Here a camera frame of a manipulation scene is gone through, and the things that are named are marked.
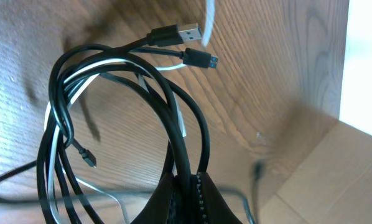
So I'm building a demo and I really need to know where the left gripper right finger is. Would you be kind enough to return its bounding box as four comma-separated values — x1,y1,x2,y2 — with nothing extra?
191,172,241,224

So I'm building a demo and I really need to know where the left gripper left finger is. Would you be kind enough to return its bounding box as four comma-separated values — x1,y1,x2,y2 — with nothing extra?
131,173,174,224

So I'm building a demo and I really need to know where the white usb cable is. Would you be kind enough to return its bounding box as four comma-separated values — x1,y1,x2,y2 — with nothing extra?
42,0,216,224

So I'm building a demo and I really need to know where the black usb cable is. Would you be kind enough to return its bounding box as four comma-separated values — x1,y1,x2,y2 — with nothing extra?
47,23,204,194
35,46,220,224

